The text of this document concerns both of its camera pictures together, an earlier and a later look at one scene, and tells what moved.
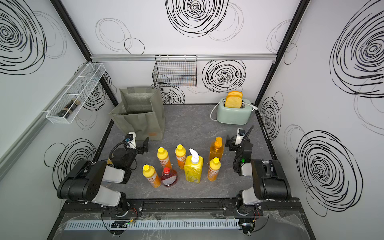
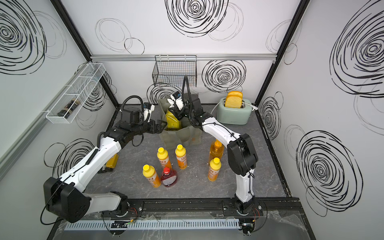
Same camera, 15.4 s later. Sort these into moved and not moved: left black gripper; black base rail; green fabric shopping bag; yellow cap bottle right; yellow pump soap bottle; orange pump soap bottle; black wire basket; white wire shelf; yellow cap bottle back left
Moved: green fabric shopping bag; yellow pump soap bottle; left black gripper
Not moved: white wire shelf; yellow cap bottle right; black wire basket; black base rail; orange pump soap bottle; yellow cap bottle back left
